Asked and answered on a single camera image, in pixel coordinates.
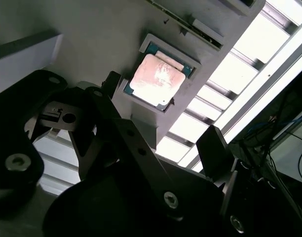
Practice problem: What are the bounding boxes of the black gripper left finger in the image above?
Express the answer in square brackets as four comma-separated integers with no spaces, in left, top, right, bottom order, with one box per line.
[0,70,186,222]

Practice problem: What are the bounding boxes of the silver CPU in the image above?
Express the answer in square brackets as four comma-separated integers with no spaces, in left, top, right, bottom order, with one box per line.
[123,43,196,112]

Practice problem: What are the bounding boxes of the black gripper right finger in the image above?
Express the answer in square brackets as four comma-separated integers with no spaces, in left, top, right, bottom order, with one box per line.
[194,124,280,237]

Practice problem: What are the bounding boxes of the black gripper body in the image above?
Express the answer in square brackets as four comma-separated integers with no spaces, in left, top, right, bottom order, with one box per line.
[42,157,232,237]

